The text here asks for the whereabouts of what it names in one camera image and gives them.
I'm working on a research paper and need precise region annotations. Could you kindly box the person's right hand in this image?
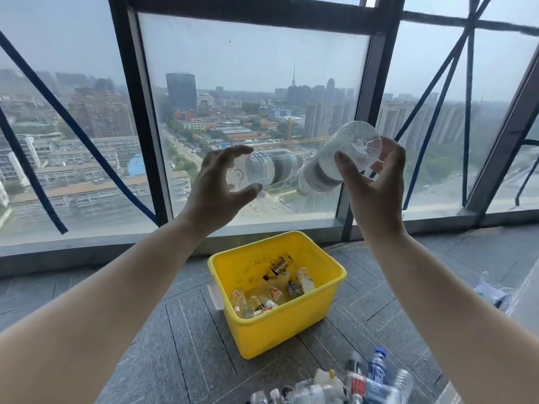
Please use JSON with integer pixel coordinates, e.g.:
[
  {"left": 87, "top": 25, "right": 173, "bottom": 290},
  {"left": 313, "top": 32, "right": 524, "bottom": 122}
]
[{"left": 334, "top": 136, "right": 408, "bottom": 245}]

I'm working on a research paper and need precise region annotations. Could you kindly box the person's left hand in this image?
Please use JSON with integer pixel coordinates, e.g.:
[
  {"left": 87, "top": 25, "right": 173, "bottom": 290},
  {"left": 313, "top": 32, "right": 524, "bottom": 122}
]
[{"left": 179, "top": 145, "right": 264, "bottom": 240}]

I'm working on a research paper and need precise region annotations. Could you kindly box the white label plastic bottle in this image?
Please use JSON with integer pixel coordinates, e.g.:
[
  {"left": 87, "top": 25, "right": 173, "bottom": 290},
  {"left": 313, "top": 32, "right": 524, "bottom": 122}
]
[
  {"left": 227, "top": 149, "right": 304, "bottom": 193},
  {"left": 296, "top": 120, "right": 384, "bottom": 196}
]

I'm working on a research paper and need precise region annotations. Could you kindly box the cluster of discarded bottles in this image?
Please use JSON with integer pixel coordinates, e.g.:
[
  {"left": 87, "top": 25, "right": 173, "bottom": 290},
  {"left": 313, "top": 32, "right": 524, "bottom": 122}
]
[{"left": 229, "top": 252, "right": 317, "bottom": 319}]

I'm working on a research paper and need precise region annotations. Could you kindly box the yellow plastic bin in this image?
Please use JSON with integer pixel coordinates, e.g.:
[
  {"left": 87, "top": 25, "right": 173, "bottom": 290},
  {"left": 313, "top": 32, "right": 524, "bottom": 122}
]
[{"left": 207, "top": 230, "right": 348, "bottom": 360}]

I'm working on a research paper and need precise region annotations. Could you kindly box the bag of bottles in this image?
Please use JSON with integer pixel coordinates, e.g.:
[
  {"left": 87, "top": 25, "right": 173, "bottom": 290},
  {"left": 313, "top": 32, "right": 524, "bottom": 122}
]
[{"left": 248, "top": 347, "right": 415, "bottom": 404}]

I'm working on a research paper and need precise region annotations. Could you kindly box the person's left forearm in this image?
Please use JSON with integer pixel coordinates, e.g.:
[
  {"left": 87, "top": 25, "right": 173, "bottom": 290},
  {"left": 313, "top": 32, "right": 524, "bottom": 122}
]
[{"left": 0, "top": 218, "right": 203, "bottom": 404}]

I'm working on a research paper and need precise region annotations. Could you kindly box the person's right forearm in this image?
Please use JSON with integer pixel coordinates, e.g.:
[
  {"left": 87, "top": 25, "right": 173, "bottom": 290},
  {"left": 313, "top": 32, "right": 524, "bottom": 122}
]
[{"left": 370, "top": 233, "right": 539, "bottom": 404}]

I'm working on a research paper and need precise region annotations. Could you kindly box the blue green flat box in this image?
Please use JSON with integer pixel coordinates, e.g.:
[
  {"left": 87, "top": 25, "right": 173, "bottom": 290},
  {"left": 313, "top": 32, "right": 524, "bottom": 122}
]
[{"left": 473, "top": 271, "right": 517, "bottom": 314}]

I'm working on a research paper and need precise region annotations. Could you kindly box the dark metal window frame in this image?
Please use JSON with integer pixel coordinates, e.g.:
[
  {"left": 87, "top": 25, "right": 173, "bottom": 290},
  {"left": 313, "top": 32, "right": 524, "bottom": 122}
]
[{"left": 0, "top": 0, "right": 539, "bottom": 278}]

